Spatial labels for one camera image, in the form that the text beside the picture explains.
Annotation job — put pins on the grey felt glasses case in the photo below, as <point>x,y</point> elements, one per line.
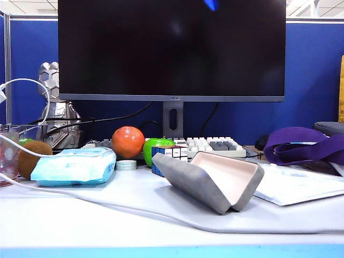
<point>193,182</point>

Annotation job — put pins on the Rubik's cube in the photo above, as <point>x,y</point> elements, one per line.
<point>177,152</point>

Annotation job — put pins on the large green apple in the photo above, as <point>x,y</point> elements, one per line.
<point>150,150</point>

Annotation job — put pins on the orange fruit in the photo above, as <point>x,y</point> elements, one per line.
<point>129,142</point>

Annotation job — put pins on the white grey mechanical keyboard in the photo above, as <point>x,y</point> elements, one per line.
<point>223,146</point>

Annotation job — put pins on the white tape roll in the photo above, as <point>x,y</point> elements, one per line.
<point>125,164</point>

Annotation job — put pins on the black computer mouse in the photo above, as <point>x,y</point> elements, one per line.
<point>262,142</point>

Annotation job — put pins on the black computer monitor with stand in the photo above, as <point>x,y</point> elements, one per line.
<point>107,53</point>

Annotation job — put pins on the light blue wet wipes pack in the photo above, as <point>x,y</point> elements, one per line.
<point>67,169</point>

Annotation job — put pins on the silver angular figurine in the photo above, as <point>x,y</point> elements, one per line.
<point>51,80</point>

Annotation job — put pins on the white paper documents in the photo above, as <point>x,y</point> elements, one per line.
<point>295,185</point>

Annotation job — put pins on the small green apple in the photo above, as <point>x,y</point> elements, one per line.
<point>25,141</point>

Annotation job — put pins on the brown kiwi fruit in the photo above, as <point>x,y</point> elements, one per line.
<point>27,166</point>

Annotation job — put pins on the grey fabric laptop sleeve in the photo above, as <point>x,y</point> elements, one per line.
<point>328,127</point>

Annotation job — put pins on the clear glass cup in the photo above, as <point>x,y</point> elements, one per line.
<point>6,161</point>

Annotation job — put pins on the yellow paper bag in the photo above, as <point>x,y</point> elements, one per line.
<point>341,94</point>

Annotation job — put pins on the grey partition post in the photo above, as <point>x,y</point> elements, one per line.
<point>8,67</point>

